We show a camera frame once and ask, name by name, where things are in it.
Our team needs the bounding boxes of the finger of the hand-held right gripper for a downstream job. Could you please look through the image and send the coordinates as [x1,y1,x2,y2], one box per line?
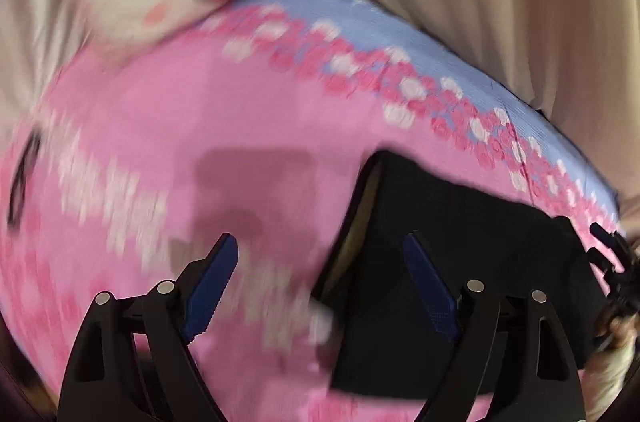
[589,222,635,288]

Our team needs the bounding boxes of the pink floral bed sheet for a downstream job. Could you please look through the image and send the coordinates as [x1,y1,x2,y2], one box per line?
[0,0,626,422]

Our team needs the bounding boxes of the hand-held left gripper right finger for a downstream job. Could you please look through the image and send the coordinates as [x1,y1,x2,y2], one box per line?
[402,232,586,422]

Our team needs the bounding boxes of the black pants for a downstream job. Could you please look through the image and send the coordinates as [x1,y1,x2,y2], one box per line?
[312,149,608,403]

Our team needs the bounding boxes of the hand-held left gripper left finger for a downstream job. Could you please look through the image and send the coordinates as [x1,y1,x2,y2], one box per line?
[59,232,240,422]

